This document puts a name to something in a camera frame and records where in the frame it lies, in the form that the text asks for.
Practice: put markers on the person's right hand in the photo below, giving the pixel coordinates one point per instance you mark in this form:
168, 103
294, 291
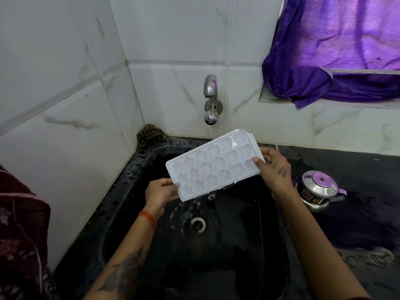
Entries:
275, 171

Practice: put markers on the person's left hand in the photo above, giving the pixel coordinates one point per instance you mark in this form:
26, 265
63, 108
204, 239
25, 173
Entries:
157, 194

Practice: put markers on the person's right thumb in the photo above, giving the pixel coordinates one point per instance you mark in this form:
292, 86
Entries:
260, 163

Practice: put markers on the person's left thumb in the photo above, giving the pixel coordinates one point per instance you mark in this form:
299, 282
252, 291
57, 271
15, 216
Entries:
171, 189

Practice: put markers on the white plastic ice cube tray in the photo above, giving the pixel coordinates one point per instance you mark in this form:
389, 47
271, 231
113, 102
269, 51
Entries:
215, 165

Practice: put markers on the person's left forearm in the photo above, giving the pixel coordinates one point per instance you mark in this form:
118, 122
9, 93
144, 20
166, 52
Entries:
125, 262

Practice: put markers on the person's right forearm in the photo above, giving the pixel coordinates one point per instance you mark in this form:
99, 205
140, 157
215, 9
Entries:
315, 246

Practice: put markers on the orange thread wristband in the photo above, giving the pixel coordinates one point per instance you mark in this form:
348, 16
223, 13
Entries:
148, 218

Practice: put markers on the steel sink drain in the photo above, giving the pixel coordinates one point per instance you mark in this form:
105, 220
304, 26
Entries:
198, 223

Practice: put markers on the brown checked cloth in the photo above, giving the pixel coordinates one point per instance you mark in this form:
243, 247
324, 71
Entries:
151, 135

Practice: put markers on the steel kettle with lid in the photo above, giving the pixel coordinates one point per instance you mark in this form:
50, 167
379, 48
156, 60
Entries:
317, 190

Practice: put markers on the black stone sink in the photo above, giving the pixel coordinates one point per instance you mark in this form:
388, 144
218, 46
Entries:
200, 246

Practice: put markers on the purple curtain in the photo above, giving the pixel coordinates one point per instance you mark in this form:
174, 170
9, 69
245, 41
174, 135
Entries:
337, 49

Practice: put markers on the maroon floral garment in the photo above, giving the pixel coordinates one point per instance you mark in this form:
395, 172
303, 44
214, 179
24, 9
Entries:
22, 240

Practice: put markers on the chrome wall tap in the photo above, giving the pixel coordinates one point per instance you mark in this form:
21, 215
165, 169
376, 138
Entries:
211, 99

